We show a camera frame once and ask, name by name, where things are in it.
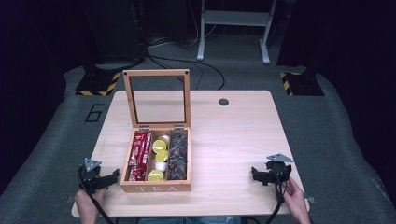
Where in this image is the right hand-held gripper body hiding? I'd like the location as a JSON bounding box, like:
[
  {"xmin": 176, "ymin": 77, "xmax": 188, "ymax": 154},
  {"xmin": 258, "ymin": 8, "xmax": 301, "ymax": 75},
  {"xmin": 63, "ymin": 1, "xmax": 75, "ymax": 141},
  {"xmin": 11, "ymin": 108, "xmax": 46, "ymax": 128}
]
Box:
[{"xmin": 263, "ymin": 153, "xmax": 295, "ymax": 187}]

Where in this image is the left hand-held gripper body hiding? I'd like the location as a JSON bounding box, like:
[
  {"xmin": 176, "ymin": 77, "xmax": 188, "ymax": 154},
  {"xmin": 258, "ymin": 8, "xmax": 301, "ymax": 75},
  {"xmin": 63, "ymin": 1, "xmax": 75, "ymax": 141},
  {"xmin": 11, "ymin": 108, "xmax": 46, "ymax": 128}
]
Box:
[{"xmin": 78, "ymin": 158, "xmax": 109, "ymax": 194}]

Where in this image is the person's left hand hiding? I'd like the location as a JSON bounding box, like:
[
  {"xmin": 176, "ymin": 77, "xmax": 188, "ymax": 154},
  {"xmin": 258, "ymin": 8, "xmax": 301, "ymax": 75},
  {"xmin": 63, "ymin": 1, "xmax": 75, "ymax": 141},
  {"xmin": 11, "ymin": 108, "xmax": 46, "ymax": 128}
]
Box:
[{"xmin": 74, "ymin": 187, "xmax": 107, "ymax": 224}]

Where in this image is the person's right hand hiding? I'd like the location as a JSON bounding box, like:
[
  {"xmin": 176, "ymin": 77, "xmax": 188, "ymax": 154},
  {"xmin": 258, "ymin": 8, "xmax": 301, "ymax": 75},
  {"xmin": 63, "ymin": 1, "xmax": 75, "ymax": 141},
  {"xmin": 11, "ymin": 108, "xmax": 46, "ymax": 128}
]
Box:
[{"xmin": 283, "ymin": 177, "xmax": 310, "ymax": 224}]

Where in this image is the pile of red sachets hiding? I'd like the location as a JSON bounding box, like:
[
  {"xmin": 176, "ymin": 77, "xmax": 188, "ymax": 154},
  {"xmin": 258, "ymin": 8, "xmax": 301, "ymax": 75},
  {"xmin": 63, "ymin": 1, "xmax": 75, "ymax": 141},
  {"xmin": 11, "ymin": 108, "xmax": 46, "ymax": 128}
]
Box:
[{"xmin": 128, "ymin": 131, "xmax": 153, "ymax": 182}]

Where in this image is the yellow lid creamer cup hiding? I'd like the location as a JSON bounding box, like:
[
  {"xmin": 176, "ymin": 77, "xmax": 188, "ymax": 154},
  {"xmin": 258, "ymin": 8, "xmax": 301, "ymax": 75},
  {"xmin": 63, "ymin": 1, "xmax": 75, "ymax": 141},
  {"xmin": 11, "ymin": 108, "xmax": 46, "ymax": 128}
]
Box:
[
  {"xmin": 151, "ymin": 139, "xmax": 169, "ymax": 154},
  {"xmin": 147, "ymin": 169, "xmax": 165, "ymax": 182},
  {"xmin": 154, "ymin": 149, "xmax": 170, "ymax": 163}
]

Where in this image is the wooden tea box with lid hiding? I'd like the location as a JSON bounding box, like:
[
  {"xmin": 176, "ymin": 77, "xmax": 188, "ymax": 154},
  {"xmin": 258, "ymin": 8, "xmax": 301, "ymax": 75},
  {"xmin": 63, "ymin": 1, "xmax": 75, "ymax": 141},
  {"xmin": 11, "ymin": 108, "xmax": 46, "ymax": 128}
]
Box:
[{"xmin": 120, "ymin": 68, "xmax": 192, "ymax": 194}]

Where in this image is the pile of dark packets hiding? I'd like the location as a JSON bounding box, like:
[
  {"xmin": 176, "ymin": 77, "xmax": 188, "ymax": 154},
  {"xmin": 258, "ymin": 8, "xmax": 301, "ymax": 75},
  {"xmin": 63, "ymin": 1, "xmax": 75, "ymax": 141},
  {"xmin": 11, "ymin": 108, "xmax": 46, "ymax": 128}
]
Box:
[{"xmin": 167, "ymin": 132, "xmax": 189, "ymax": 181}]

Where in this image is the black yellow striped stand base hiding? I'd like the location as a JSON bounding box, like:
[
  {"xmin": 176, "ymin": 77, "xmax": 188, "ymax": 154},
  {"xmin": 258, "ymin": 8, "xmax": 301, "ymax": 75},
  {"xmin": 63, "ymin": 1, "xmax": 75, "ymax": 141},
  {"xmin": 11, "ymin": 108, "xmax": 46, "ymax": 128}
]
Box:
[
  {"xmin": 279, "ymin": 71, "xmax": 325, "ymax": 97},
  {"xmin": 75, "ymin": 70, "xmax": 121, "ymax": 97}
]

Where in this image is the white metal stand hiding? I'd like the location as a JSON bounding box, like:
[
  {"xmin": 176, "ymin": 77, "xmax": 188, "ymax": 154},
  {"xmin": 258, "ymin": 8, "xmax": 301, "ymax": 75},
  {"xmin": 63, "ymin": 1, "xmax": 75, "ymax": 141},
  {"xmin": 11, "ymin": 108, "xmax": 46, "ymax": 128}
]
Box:
[{"xmin": 196, "ymin": 0, "xmax": 279, "ymax": 65}]

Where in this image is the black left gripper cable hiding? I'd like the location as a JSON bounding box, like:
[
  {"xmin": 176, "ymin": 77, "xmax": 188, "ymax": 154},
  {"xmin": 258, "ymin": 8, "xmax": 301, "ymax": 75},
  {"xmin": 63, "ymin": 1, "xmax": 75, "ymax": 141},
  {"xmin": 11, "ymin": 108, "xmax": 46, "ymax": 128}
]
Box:
[{"xmin": 77, "ymin": 164, "xmax": 116, "ymax": 224}]

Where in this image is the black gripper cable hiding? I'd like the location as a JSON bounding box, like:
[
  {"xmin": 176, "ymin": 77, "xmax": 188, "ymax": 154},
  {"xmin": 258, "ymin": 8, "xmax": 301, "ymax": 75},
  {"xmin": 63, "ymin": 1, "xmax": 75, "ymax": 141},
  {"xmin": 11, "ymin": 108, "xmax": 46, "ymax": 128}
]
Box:
[
  {"xmin": 246, "ymin": 178, "xmax": 289, "ymax": 224},
  {"xmin": 77, "ymin": 164, "xmax": 116, "ymax": 224}
]

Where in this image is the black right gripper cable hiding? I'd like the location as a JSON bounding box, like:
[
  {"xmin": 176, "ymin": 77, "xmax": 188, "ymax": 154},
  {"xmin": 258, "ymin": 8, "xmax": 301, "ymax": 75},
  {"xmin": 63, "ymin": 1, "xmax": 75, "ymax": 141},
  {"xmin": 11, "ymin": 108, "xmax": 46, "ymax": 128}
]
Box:
[{"xmin": 246, "ymin": 178, "xmax": 289, "ymax": 224}]

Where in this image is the black floor cable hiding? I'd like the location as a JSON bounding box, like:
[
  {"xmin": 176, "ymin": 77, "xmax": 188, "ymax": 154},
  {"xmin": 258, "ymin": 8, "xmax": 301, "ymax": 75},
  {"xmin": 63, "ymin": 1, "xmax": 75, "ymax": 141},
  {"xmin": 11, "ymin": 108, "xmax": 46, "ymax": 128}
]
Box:
[{"xmin": 146, "ymin": 50, "xmax": 226, "ymax": 91}]

